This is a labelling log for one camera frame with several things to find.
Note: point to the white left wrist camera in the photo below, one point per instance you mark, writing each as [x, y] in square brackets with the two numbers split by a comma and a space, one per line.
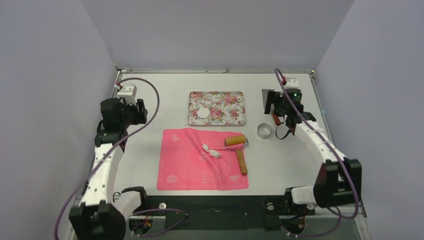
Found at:
[127, 94]

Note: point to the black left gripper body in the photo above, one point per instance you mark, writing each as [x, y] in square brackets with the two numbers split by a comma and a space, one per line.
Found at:
[131, 113]

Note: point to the round metal dough cutter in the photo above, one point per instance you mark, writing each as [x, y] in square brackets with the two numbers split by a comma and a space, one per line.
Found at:
[264, 130]

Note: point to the white dough lump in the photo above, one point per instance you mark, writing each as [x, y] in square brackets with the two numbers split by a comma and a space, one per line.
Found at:
[203, 113]

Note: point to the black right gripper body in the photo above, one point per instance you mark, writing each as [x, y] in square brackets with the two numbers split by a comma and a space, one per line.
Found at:
[271, 102]

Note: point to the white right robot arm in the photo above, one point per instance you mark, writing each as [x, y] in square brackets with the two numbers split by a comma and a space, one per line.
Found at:
[339, 178]

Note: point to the white dough scrap strip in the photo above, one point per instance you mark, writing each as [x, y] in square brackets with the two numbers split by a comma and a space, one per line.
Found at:
[213, 153]

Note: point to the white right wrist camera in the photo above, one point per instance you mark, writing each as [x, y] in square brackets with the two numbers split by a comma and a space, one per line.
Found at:
[291, 83]

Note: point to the pink silicone baking mat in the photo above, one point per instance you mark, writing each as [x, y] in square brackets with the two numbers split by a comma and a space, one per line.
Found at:
[185, 166]

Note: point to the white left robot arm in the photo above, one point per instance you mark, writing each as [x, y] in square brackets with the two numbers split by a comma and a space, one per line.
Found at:
[98, 216]

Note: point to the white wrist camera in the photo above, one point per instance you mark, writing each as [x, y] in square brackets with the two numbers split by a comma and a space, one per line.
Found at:
[127, 94]
[291, 83]

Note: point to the wooden rolling pin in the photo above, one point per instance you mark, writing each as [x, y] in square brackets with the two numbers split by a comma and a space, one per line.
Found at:
[237, 144]

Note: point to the floral rectangular tray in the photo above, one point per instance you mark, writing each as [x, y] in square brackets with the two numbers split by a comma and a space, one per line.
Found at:
[227, 108]

